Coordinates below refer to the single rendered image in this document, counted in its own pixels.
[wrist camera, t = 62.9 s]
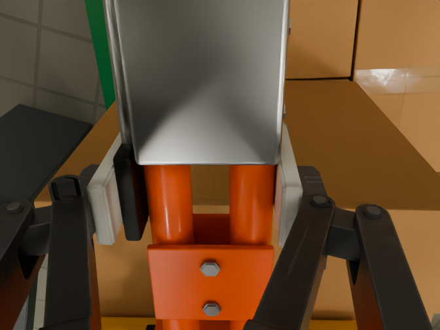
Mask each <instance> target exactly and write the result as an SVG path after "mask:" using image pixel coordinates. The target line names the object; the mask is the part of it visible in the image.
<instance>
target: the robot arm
mask: <svg viewBox="0 0 440 330"><path fill-rule="evenodd" d="M121 143H122V141H121V136H120V132H119V134H118V136H117V138H116V139H115V141H114V142H113V144H112V146H111V148H110V149H109V151H108V152H107V154H106V156H105V157H104V159H103V160H102V162H101V164H90V165H89V166H87V167H86V168H84V169H83V170H82V172H81V173H80V174H79V176H77V175H62V176H59V177H56V178H54V179H53V180H51V181H50V182H49V183H48V189H49V193H50V197H51V201H52V205H50V206H45V207H41V208H34V209H33V206H32V203H31V202H30V201H27V200H14V201H12V202H8V203H6V204H5V205H3V206H1V207H0V330H13V328H14V326H15V324H16V321H17V319H18V317H19V315H20V313H21V311H22V308H23V306H24V303H25V301H26V299H27V297H28V295H29V292H30V290H31V288H32V286H33V283H34V281H35V279H36V277H37V275H38V273H39V270H40V268H41V265H42V263H43V261H44V259H45V255H46V254H47V253H48V266H47V277H46V295H45V314H44V324H43V327H42V328H39V330H101V315H100V300H99V292H98V277H97V270H96V255H95V247H94V239H93V235H94V233H96V240H97V243H99V244H100V245H113V243H115V240H116V239H117V236H118V233H119V230H120V228H121V225H122V222H123V220H122V213H121V208H120V200H119V193H118V189H117V180H116V176H115V169H114V165H113V157H114V155H115V153H116V152H117V150H118V149H119V147H120V145H121ZM274 212H275V218H276V228H277V233H278V243H279V246H281V247H282V251H281V253H280V256H279V258H278V260H277V263H276V265H275V267H274V270H273V272H272V275H271V277H270V279H269V281H268V284H267V286H266V289H265V292H264V293H263V296H262V298H261V301H260V303H259V305H258V307H257V310H256V312H255V315H254V317H253V319H252V320H251V319H248V320H247V322H246V324H245V325H244V328H243V329H242V330H308V327H309V324H310V320H311V317H312V313H313V309H314V305H315V302H316V297H317V294H318V290H319V287H320V283H321V278H322V275H323V271H324V269H325V268H326V264H327V256H328V255H330V256H333V257H338V258H341V259H346V267H347V271H348V278H349V282H350V289H351V294H352V300H353V305H354V312H355V316H356V323H357V330H433V328H432V326H431V323H430V320H429V317H428V315H427V312H426V309H425V307H424V304H423V302H422V299H421V296H420V294H419V291H418V288H417V286H416V283H415V280H414V278H413V274H412V272H411V269H410V266H409V264H408V261H407V258H406V256H405V253H404V251H403V248H402V245H401V242H400V240H399V237H398V235H397V232H396V229H395V227H394V223H393V221H392V218H391V216H390V214H389V212H388V211H387V210H385V209H384V208H383V207H380V206H378V205H375V204H362V205H359V206H358V207H357V208H356V210H355V211H348V210H344V209H341V208H338V207H336V206H335V201H334V200H333V199H332V198H330V197H328V195H327V193H326V190H325V187H324V184H323V181H322V179H321V175H320V172H319V171H318V170H317V169H316V168H315V167H313V166H297V165H296V162H295V157H294V154H293V150H292V146H291V142H290V138H289V134H288V131H287V126H286V123H284V121H283V127H282V147H281V157H280V161H279V163H278V164H276V171H275V183H274Z"/></svg>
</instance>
